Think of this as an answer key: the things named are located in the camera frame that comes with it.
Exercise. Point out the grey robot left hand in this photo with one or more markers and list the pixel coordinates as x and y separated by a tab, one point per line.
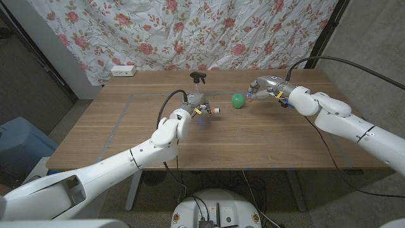
196	101

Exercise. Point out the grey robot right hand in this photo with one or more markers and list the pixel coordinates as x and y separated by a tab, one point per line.
272	84

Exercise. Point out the orange glue stick body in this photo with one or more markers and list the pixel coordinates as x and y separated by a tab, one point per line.
216	111

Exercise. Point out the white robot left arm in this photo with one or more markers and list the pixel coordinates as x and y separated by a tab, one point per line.
104	174

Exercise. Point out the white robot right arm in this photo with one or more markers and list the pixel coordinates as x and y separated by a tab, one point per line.
348	126

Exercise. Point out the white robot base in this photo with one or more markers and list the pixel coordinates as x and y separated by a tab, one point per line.
215	206

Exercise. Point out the green ball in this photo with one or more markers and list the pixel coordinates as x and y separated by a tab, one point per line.
238	100

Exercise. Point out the clear spray bottle black head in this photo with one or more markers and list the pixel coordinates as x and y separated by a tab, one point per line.
198	76

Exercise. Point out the floral backdrop cloth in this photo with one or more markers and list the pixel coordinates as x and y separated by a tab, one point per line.
190	31

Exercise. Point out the black backdrop stand pole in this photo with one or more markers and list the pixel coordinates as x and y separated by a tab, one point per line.
326	31

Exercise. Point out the white power strip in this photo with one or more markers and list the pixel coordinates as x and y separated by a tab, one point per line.
123	70

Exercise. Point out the black round floor fan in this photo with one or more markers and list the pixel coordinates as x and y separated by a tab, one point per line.
153	178

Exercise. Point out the white table leg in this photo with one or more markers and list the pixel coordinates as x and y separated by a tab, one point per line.
133	190

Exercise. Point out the grey table leg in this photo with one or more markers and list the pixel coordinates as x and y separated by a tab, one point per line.
297	193

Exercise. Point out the blue plastic bin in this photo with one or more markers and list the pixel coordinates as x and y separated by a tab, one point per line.
22	142

